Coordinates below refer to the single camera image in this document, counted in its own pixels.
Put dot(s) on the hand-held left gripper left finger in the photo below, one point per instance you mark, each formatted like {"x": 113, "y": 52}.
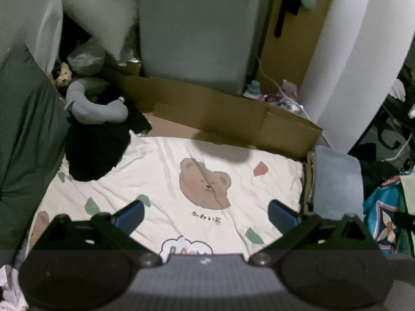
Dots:
{"x": 129, "y": 217}

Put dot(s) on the black hanging garment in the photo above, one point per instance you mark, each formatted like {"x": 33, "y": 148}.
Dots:
{"x": 287, "y": 3}

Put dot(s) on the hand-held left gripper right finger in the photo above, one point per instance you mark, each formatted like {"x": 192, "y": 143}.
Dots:
{"x": 282, "y": 217}

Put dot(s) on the white pillow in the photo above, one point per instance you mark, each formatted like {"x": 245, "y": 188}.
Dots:
{"x": 103, "y": 13}

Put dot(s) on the pink bag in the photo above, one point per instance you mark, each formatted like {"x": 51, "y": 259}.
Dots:
{"x": 289, "y": 89}

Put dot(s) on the dark clothes pile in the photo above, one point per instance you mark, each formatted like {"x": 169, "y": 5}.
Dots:
{"x": 385, "y": 142}

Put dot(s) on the upright cardboard sheet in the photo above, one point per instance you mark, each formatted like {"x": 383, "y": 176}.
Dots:
{"x": 291, "y": 45}

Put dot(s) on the detergent bottle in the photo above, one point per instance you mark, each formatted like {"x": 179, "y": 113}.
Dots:
{"x": 253, "y": 90}

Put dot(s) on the cardboard box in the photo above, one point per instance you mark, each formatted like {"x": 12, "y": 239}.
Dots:
{"x": 220, "y": 116}

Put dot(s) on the blue jeans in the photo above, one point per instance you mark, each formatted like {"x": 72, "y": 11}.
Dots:
{"x": 338, "y": 178}

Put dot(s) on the grey plastic bag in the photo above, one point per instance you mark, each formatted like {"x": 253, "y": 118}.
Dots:
{"x": 86, "y": 56}

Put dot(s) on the white curtain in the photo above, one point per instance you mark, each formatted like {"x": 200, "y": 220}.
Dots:
{"x": 32, "y": 16}

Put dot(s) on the teal patterned cloth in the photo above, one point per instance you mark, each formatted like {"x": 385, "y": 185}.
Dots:
{"x": 385, "y": 217}

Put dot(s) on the small brown doll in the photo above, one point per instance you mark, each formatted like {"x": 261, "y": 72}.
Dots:
{"x": 63, "y": 75}

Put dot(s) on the bear printed blanket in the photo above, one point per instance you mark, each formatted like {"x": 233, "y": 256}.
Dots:
{"x": 194, "y": 184}

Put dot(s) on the black cloth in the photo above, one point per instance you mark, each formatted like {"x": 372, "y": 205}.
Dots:
{"x": 94, "y": 149}

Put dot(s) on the white rolled foam sheet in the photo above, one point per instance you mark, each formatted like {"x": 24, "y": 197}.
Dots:
{"x": 356, "y": 55}

